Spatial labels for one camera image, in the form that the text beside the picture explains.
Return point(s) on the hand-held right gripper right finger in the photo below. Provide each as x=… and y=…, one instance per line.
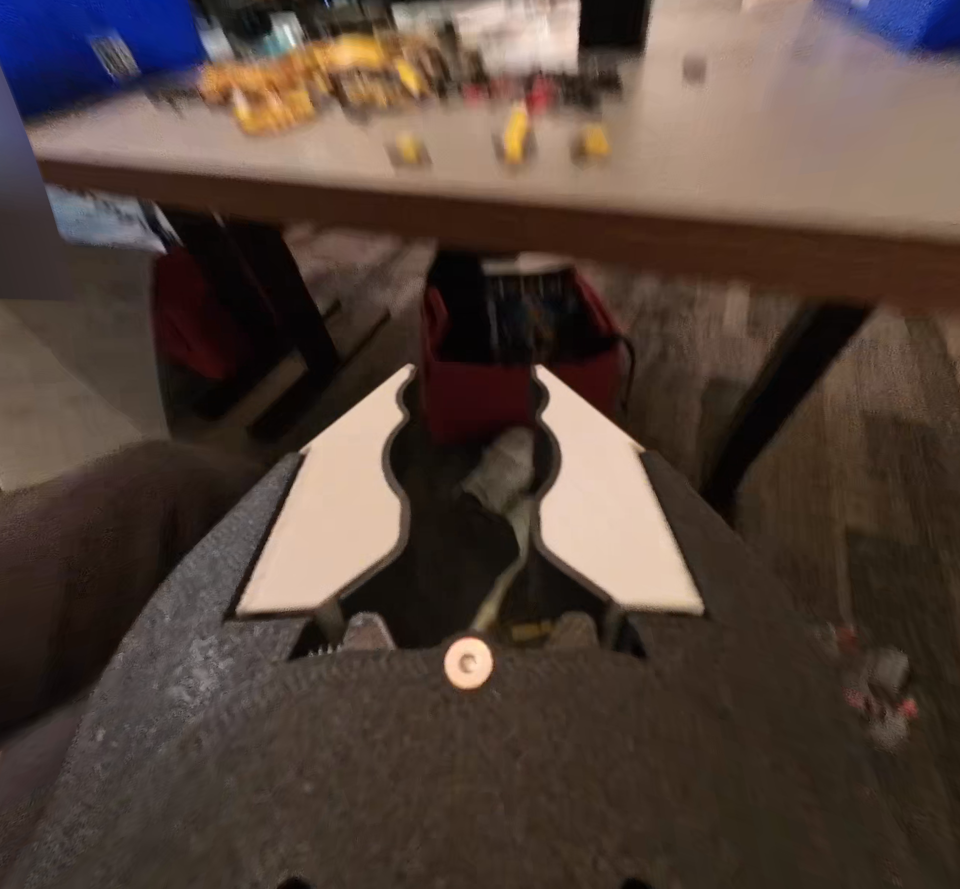
x=607, y=514

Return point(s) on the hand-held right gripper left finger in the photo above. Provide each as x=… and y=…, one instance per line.
x=337, y=514

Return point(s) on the red storage box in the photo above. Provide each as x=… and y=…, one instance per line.
x=480, y=394

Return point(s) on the black table leg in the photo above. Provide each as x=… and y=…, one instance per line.
x=255, y=281
x=787, y=394

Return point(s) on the person's dark clothing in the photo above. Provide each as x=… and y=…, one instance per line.
x=112, y=566

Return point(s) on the dark red bag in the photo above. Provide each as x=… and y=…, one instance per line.
x=195, y=319

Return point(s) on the small grey red object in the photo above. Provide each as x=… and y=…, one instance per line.
x=877, y=686

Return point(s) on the pile of black red pins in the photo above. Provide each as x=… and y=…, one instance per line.
x=540, y=88

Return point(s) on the pile of yellow grey bricks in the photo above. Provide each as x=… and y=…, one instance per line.
x=330, y=79

